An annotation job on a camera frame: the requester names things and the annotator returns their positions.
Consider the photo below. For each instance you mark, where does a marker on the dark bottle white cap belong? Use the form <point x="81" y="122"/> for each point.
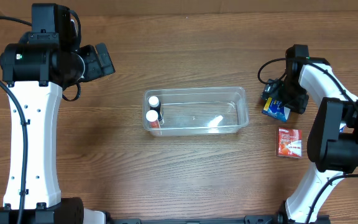
<point x="155" y="104"/>

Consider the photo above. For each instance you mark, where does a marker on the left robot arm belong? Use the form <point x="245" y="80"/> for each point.
<point x="35" y="72"/>

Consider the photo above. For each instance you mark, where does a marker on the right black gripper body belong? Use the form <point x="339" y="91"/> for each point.
<point x="276" y="91"/>

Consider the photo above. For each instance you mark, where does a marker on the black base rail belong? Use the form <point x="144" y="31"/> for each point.
<point x="194" y="221"/>

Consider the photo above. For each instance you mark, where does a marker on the white blue box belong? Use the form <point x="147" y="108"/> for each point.
<point x="342" y="128"/>

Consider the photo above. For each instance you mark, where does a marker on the orange tube white cap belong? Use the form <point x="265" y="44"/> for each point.
<point x="152" y="117"/>

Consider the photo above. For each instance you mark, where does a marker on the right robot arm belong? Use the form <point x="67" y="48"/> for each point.
<point x="332" y="145"/>

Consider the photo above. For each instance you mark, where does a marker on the clear plastic container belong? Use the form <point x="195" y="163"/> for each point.
<point x="193" y="111"/>

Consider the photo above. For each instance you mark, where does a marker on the blue yellow VapoDrops box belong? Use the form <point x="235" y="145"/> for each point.
<point x="275" y="109"/>

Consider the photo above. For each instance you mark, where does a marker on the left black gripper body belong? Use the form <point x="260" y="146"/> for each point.
<point x="92" y="63"/>

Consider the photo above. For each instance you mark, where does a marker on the red white box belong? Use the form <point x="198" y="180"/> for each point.
<point x="289" y="143"/>

